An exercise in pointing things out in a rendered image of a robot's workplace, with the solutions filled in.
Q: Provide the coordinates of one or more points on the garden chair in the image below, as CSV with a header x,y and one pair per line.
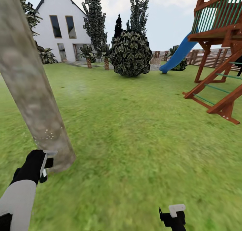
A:
x,y
156,61

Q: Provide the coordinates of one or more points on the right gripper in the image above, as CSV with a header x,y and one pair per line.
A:
x,y
171,222

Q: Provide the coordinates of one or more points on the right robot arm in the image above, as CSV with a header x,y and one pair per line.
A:
x,y
175,219

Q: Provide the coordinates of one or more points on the fixed window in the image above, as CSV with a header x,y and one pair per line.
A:
x,y
62,52

